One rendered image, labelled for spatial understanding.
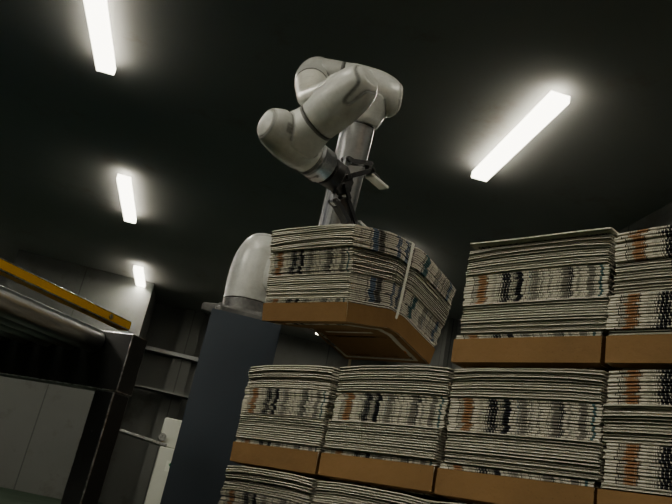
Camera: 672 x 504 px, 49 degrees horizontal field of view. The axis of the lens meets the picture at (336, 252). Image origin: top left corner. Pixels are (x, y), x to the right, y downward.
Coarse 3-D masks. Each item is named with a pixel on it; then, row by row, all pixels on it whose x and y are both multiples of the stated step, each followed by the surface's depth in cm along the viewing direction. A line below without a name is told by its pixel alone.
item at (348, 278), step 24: (288, 240) 177; (312, 240) 171; (336, 240) 166; (360, 240) 164; (384, 240) 170; (288, 264) 177; (312, 264) 171; (336, 264) 165; (360, 264) 164; (384, 264) 170; (288, 288) 175; (312, 288) 169; (336, 288) 164; (360, 288) 164; (384, 288) 170
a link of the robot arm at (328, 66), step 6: (306, 60) 219; (312, 60) 217; (318, 60) 217; (324, 60) 218; (330, 60) 218; (336, 60) 219; (300, 66) 216; (306, 66) 213; (312, 66) 212; (318, 66) 213; (324, 66) 214; (330, 66) 215; (336, 66) 215; (342, 66) 216; (324, 72) 213; (330, 72) 214
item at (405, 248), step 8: (400, 248) 174; (408, 248) 176; (416, 248) 179; (400, 256) 174; (408, 256) 176; (416, 256) 178; (400, 264) 174; (416, 264) 178; (400, 272) 174; (400, 280) 174; (408, 280) 176; (400, 288) 174; (408, 288) 176; (392, 296) 172; (392, 304) 172; (400, 312) 173
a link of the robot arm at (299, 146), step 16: (272, 112) 166; (288, 112) 166; (272, 128) 164; (288, 128) 165; (304, 128) 165; (272, 144) 166; (288, 144) 166; (304, 144) 167; (320, 144) 168; (288, 160) 170; (304, 160) 170
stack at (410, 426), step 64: (256, 384) 169; (320, 384) 154; (384, 384) 142; (448, 384) 132; (512, 384) 123; (576, 384) 115; (640, 384) 108; (320, 448) 148; (384, 448) 136; (448, 448) 126; (512, 448) 118; (576, 448) 111; (640, 448) 105
